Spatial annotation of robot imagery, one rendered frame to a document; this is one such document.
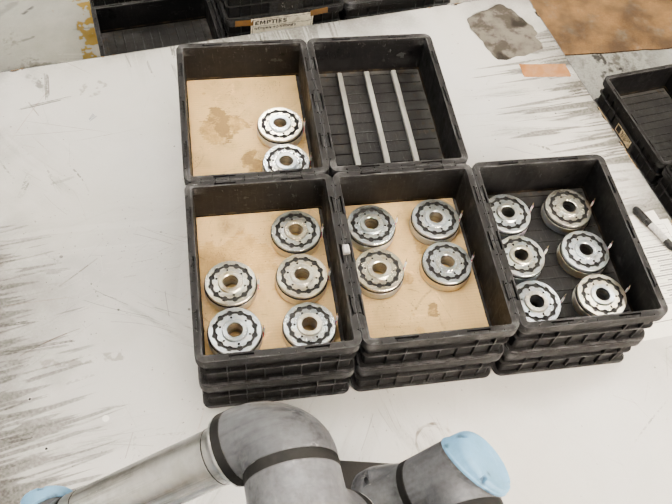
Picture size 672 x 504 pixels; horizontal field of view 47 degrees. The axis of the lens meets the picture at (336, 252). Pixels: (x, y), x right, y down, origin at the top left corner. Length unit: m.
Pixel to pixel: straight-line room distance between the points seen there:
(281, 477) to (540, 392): 0.91
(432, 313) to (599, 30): 2.27
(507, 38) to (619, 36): 1.36
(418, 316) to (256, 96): 0.67
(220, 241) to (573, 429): 0.82
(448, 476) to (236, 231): 0.69
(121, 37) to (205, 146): 1.17
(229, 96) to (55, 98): 0.47
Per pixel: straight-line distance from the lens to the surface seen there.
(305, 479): 0.90
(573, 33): 3.57
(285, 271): 1.56
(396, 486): 1.32
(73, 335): 1.71
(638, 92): 3.01
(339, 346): 1.40
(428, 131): 1.86
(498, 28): 2.36
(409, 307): 1.57
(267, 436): 0.92
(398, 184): 1.67
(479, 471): 1.25
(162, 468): 1.03
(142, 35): 2.90
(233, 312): 1.51
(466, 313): 1.59
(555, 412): 1.70
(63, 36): 3.35
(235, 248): 1.62
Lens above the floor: 2.19
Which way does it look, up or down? 57 degrees down
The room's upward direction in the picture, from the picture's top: 8 degrees clockwise
